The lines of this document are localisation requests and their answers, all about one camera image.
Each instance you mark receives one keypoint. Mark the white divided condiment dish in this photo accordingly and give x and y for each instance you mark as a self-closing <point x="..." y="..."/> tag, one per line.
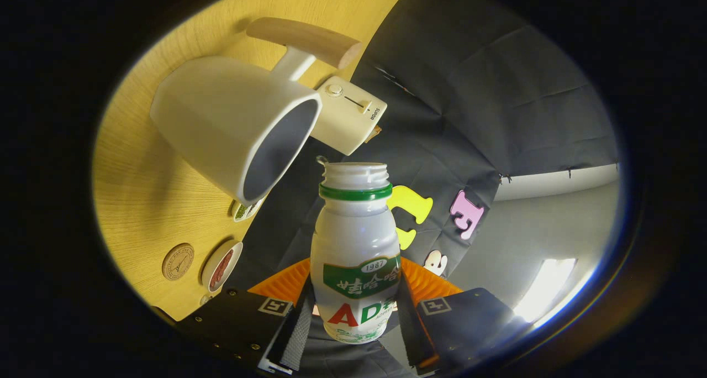
<point x="246" y="209"/>

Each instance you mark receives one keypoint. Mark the dark red meat slice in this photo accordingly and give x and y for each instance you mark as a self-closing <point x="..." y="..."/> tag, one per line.
<point x="222" y="267"/>

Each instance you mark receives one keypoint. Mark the ceiling light panel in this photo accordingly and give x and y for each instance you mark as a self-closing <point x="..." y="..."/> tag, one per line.
<point x="547" y="289"/>

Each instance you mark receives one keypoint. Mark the white juice bottle green label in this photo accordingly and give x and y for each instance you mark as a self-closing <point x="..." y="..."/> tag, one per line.
<point x="353" y="240"/>

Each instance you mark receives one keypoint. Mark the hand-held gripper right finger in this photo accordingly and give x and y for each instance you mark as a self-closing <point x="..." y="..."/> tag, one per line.
<point x="410" y="328"/>

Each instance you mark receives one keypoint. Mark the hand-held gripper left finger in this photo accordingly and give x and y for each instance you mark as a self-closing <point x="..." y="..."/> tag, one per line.
<point x="295" y="334"/>

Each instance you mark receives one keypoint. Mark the round wooden coaster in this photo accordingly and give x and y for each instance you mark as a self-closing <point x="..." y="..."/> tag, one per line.
<point x="178" y="262"/>

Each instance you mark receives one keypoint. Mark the white round plate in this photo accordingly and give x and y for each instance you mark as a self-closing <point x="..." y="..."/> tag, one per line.
<point x="212" y="267"/>

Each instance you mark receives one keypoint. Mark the wooden table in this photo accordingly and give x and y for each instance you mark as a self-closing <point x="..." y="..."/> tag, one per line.
<point x="149" y="201"/>

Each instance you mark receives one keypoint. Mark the cream toaster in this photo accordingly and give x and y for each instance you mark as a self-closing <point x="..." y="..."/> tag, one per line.
<point x="345" y="121"/>

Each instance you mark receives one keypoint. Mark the bread slice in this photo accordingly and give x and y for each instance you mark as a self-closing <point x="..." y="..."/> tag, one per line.
<point x="373" y="132"/>

